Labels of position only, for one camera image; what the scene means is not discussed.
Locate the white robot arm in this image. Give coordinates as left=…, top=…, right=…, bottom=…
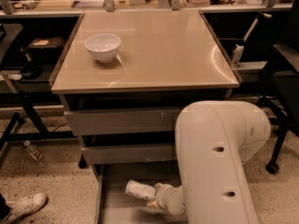
left=148, top=101, right=271, bottom=224

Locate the grey bottom drawer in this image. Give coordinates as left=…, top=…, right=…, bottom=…
left=95, top=161, right=188, bottom=224

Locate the grey drawer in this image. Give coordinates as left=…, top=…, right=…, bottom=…
left=64, top=106, right=182, bottom=135
left=95, top=161, right=188, bottom=224
left=81, top=143, right=176, bottom=164

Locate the grey middle drawer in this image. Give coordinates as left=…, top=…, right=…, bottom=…
left=81, top=143, right=176, bottom=164

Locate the grey top drawer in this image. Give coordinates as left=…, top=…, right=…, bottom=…
left=64, top=106, right=182, bottom=135

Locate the grey drawer cabinet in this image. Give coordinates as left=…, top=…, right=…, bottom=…
left=49, top=8, right=242, bottom=224

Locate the plastic bottle on floor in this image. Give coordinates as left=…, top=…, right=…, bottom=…
left=23, top=140, right=43, bottom=161

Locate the white spray bottle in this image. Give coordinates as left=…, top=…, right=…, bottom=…
left=232, top=39, right=244, bottom=65

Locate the white sneaker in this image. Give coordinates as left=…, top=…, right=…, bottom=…
left=0, top=192, right=48, bottom=224

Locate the white ceramic bowl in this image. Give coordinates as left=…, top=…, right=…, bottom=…
left=85, top=34, right=121, bottom=63

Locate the black office chair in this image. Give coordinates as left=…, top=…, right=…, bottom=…
left=258, top=0, right=299, bottom=175

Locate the black box on shelf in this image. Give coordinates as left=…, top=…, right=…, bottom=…
left=28, top=36, right=64, bottom=49

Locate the long workbench shelf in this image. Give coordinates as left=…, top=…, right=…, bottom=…
left=0, top=4, right=292, bottom=17

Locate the black table frame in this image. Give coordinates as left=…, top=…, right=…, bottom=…
left=0, top=22, right=76, bottom=166

